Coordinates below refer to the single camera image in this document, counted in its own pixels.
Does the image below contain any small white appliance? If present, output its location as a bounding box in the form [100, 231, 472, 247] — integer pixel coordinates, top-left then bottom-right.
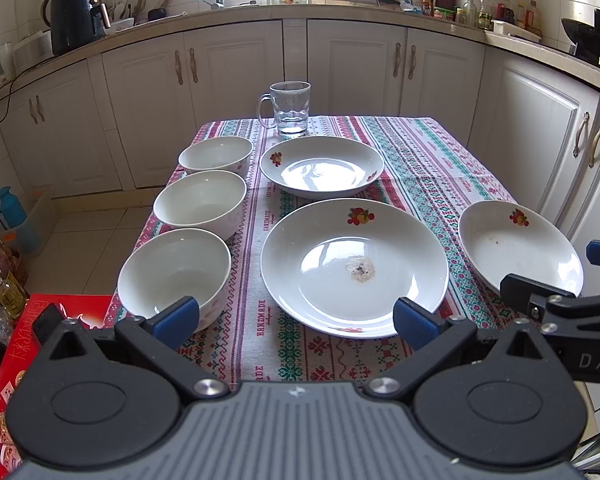
[0, 41, 17, 87]

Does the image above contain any clear plastic bin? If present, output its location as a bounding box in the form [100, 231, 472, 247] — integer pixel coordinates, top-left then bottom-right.
[0, 190, 60, 260]

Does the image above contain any black air fryer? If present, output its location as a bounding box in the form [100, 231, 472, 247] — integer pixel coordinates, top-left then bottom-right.
[42, 0, 107, 57]

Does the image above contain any blue thermos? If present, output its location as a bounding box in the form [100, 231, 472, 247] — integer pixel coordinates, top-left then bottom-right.
[0, 186, 29, 233]

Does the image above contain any red cardboard box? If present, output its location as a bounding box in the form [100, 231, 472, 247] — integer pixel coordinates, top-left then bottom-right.
[0, 293, 115, 478]

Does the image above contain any tall clear oil bottle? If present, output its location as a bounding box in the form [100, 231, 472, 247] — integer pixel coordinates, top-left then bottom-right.
[477, 0, 496, 31]

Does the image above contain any white ceramic bowl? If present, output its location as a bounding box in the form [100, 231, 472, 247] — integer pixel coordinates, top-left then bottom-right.
[178, 135, 254, 179]
[153, 169, 248, 244]
[117, 228, 232, 332]

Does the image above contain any orange oil bottle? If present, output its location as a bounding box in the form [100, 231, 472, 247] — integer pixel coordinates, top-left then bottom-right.
[525, 0, 543, 37]

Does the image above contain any white tray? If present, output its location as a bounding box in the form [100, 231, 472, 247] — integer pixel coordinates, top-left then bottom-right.
[489, 19, 542, 44]

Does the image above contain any clear glass mug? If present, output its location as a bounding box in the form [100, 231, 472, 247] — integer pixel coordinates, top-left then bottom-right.
[257, 81, 312, 139]

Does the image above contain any white plate with fruit print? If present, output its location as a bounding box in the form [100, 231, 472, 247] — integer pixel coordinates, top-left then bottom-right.
[259, 135, 385, 200]
[260, 198, 450, 342]
[458, 200, 585, 299]

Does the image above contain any white rice cooker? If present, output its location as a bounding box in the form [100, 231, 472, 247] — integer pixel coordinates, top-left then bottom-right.
[11, 30, 56, 75]

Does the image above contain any black wok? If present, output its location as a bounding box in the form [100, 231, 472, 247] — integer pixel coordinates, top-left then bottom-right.
[560, 9, 600, 77]

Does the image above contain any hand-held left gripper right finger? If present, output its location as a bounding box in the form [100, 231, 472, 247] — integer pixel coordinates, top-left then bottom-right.
[362, 296, 556, 402]

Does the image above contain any black power cable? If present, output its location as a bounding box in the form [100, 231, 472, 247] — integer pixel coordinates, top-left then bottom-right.
[0, 55, 56, 127]

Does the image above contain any patterned striped tablecloth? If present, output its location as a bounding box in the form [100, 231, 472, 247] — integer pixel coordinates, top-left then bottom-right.
[102, 116, 548, 387]

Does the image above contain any white dish basket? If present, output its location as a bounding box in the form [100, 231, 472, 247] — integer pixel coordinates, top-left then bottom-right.
[102, 16, 137, 37]

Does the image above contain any yellow cooking oil bottle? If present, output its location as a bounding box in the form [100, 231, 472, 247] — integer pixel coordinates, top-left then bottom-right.
[0, 247, 29, 320]

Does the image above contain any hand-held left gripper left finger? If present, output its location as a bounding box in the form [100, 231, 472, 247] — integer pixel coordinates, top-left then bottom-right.
[44, 296, 231, 402]

